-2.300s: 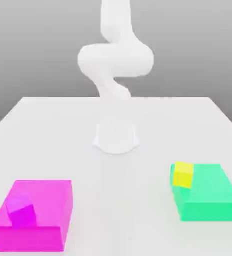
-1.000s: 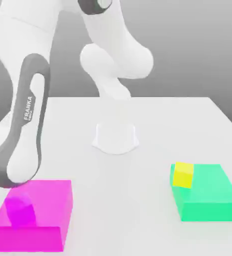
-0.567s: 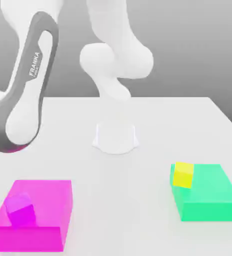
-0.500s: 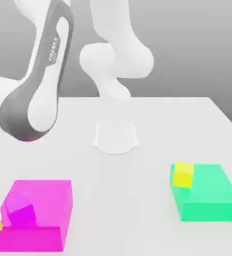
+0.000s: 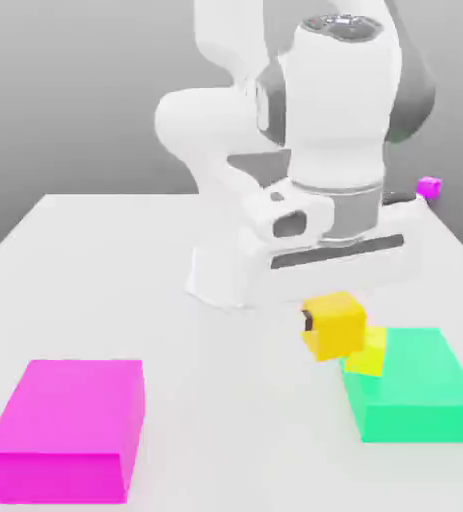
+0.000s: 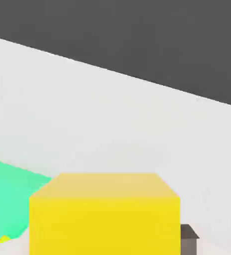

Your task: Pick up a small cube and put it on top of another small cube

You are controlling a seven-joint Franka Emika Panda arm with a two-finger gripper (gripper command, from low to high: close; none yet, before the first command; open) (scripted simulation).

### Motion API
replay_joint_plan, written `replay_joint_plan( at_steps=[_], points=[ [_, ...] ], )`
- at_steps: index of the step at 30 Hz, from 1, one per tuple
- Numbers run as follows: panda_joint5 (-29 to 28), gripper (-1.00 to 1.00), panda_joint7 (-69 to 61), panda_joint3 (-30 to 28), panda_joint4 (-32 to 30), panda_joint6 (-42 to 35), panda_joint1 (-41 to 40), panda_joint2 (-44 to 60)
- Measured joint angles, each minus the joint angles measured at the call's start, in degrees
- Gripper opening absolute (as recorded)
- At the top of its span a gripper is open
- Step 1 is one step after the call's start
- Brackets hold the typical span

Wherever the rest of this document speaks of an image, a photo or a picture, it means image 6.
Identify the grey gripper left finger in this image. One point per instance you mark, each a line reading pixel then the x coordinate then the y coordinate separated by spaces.
pixel 15 249

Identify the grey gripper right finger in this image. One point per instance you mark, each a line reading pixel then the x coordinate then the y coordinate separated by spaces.
pixel 188 242

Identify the small yellow cube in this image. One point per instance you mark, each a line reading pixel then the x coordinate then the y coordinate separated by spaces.
pixel 1 240
pixel 105 223

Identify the large green box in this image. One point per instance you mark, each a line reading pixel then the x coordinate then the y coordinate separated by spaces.
pixel 9 199

